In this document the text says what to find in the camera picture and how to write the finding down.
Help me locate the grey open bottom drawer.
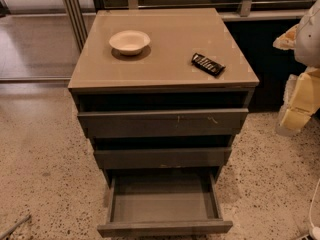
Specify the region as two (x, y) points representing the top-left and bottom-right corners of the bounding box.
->
(97, 168), (233, 237)

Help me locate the grey drawer cabinet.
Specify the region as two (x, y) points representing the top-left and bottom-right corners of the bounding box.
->
(67, 7), (260, 188)

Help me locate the white cable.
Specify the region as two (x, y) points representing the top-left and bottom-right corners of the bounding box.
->
(307, 178), (320, 240)

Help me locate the grey middle drawer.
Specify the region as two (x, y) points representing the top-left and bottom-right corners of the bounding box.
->
(94, 147), (231, 169)

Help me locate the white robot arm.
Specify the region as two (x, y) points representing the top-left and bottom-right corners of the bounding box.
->
(273, 0), (320, 136)

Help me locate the grey top drawer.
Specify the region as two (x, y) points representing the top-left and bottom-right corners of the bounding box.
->
(78, 108), (248, 138)

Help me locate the grey metal rod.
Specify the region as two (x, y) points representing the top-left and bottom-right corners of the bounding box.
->
(0, 214), (32, 240)

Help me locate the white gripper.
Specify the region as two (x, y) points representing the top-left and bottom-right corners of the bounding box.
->
(273, 25), (320, 132)

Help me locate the white ceramic bowl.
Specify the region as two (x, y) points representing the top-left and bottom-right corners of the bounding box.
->
(109, 30), (151, 56)

